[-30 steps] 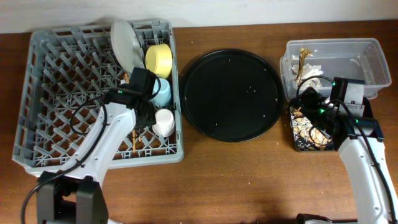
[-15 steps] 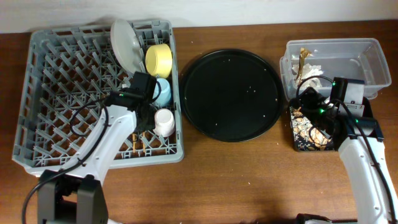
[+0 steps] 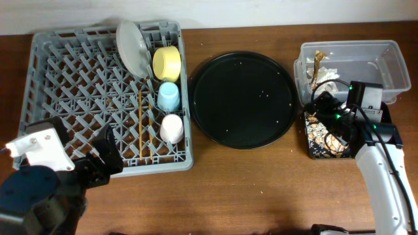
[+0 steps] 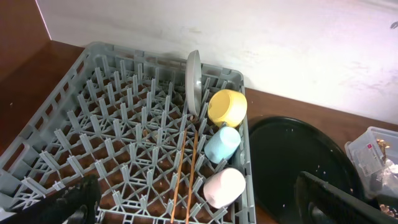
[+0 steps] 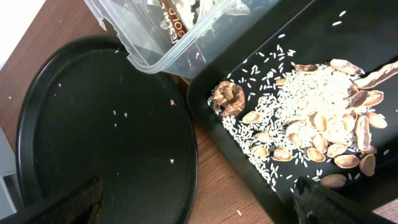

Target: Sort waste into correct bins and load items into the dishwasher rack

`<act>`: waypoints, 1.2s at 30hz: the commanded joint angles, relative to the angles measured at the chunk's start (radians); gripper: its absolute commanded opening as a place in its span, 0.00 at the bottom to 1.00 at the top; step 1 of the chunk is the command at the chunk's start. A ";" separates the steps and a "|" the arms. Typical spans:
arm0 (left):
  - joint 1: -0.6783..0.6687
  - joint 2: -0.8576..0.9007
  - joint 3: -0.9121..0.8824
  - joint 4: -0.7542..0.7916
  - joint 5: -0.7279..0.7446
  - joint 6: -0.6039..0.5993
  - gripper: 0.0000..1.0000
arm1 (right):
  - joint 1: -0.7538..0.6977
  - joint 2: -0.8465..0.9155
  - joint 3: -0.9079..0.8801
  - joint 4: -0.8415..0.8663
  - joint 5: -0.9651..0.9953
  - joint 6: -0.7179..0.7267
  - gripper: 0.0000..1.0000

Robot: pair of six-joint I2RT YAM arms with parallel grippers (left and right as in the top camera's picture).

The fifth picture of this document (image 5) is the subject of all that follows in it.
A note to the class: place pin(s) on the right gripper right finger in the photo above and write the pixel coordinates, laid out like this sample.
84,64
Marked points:
315,203

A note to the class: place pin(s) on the clear plastic bin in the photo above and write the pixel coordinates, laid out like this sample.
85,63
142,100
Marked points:
140,27

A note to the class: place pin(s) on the round black serving tray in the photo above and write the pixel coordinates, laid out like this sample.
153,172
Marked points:
89,113

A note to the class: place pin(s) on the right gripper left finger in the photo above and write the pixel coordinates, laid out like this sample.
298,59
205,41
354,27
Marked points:
79,204

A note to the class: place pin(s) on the black rectangular tray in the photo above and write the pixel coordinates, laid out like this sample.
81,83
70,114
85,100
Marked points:
363,32

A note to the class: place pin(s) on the grey plastic dishwasher rack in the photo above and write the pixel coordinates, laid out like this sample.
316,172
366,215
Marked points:
11,200

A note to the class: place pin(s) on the food scraps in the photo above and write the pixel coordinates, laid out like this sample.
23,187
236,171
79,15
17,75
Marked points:
315,119

